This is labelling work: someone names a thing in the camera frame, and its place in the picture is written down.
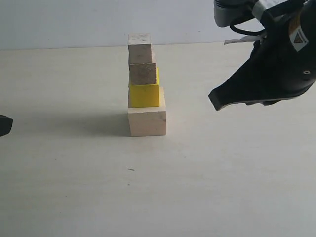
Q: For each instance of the small wooden cube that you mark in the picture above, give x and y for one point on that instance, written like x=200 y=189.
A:
x=140 y=48

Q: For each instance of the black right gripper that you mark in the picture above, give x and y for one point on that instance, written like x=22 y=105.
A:
x=285 y=68

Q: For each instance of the yellow painted cube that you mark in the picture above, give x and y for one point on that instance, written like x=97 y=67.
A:
x=145 y=96

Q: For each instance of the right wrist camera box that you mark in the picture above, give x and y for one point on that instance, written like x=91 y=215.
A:
x=232 y=12

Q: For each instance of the large light wooden cube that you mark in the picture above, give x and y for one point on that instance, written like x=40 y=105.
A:
x=147 y=121

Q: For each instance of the medium plywood cube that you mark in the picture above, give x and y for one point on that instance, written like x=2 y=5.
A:
x=143 y=73

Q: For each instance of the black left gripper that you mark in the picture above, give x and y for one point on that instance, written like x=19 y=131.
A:
x=5 y=125

